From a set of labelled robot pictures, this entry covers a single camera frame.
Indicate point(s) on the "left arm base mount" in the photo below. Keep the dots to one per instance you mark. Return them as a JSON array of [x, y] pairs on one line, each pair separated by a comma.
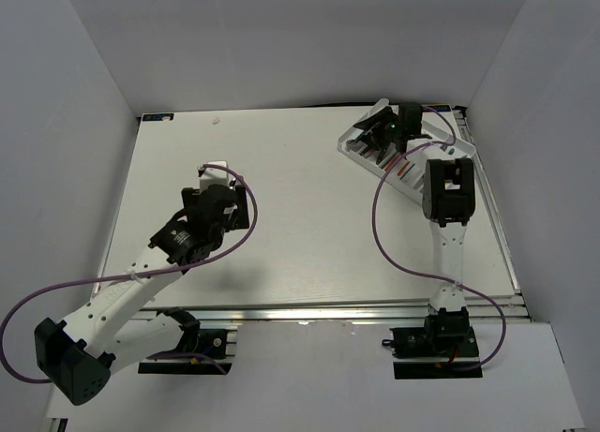
[[199, 351]]

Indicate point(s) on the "blue label sticker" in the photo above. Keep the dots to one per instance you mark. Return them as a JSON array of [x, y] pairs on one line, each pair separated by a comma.
[[440, 108], [157, 117]]

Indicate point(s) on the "blue label sticker left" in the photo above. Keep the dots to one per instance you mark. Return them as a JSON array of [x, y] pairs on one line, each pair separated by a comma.
[[157, 117]]

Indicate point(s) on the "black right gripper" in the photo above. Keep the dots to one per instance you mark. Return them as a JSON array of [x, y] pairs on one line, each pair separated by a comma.
[[376, 139]]

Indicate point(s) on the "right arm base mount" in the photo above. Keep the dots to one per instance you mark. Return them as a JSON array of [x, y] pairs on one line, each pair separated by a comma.
[[443, 348]]

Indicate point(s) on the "white divided utensil tray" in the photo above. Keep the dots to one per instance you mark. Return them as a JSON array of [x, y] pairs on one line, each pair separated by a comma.
[[436, 126]]

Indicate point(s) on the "blue label sticker right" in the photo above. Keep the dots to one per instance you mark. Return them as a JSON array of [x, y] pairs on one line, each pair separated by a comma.
[[440, 108]]

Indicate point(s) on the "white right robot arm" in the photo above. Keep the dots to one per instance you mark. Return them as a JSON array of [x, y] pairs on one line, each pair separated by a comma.
[[447, 201]]

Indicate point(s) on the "brown marbled handle spoon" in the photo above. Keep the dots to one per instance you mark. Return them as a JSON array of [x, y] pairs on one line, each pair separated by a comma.
[[353, 146]]

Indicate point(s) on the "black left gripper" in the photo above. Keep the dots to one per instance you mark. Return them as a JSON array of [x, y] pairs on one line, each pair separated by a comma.
[[239, 216]]

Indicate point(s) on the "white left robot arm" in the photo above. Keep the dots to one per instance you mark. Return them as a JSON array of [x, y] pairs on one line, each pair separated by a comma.
[[80, 352]]

